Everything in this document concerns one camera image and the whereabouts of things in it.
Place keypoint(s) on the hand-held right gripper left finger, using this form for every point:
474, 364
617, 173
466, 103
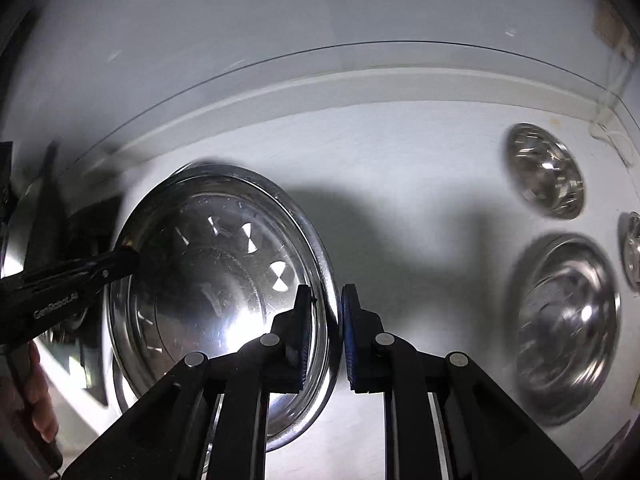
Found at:
302, 335

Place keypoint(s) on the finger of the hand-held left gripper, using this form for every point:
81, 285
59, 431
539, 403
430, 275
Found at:
112, 265

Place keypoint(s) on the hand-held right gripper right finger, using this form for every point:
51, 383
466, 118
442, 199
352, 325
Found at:
348, 340

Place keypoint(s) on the large steel bowl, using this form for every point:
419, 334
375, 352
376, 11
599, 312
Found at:
565, 330

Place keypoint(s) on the medium steel bowl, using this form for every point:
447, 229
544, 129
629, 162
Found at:
547, 170

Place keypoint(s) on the small steel bowl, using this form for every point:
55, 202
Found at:
632, 250

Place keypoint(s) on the person's left hand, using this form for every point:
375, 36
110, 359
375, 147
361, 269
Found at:
45, 400

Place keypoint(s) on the black wok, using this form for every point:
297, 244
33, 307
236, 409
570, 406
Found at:
47, 200

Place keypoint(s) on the brown cardboard piece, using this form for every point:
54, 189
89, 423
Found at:
612, 22

